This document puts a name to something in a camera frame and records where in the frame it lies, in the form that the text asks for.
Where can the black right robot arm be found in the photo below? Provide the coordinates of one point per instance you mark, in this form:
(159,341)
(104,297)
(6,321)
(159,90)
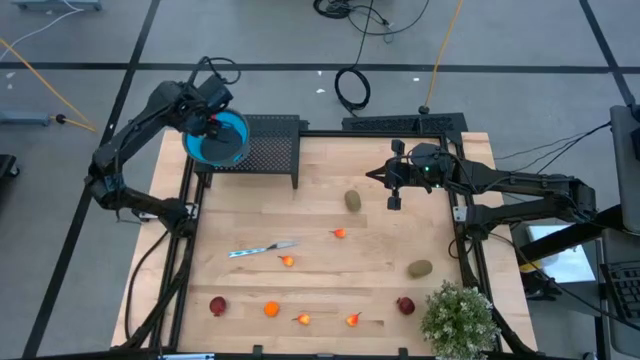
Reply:
(525,182)

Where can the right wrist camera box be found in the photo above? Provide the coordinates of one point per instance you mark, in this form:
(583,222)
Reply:
(426,155)

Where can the brown green kiwi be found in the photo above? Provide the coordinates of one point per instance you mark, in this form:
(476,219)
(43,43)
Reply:
(352,200)
(420,268)

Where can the dark red pomegranate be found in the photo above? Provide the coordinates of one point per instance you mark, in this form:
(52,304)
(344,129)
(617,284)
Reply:
(217,306)
(406,305)

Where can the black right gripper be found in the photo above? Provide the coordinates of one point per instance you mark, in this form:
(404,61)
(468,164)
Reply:
(422,180)

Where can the black perforated metal stand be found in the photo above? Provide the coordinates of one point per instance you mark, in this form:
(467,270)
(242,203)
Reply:
(272,150)

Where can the yellow orange toy pear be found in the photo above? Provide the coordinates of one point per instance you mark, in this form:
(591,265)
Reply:
(352,320)
(304,319)
(287,261)

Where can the orange fruit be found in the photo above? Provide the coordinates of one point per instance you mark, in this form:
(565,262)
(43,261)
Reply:
(271,309)

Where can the grey computer monitor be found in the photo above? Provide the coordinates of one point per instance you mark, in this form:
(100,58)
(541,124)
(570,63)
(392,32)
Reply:
(627,175)

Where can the black keyboard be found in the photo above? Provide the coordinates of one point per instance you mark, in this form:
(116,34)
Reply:
(625,290)

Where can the potted green plant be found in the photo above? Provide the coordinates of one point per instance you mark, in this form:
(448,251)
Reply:
(460,320)

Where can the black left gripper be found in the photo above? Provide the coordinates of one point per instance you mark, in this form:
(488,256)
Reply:
(197,112)

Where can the grey side desk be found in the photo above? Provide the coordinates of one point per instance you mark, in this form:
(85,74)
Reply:
(620,340)

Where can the white sheet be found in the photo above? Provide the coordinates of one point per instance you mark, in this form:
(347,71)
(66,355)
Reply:
(565,260)

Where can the black frame clip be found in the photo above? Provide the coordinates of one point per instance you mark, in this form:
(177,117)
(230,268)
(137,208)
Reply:
(257,350)
(402,352)

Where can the teal collapsible colander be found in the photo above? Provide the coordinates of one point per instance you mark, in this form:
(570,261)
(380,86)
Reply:
(235,125)

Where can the white blue label plate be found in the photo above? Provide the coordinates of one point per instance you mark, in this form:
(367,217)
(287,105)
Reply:
(187,357)

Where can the black diagonal bar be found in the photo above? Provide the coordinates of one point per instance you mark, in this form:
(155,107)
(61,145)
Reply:
(570,232)

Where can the grey metal floor beam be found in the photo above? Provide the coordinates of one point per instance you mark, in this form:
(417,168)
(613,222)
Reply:
(57,5)
(25,118)

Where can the long narrow perforated black panel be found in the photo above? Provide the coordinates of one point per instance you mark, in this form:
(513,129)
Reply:
(380,123)

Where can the small red pepper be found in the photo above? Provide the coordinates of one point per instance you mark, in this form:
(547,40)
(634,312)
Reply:
(340,233)

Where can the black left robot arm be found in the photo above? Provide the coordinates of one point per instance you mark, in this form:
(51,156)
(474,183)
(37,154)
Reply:
(135,127)

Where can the black equipment base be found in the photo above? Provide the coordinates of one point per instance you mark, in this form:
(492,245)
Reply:
(7,165)

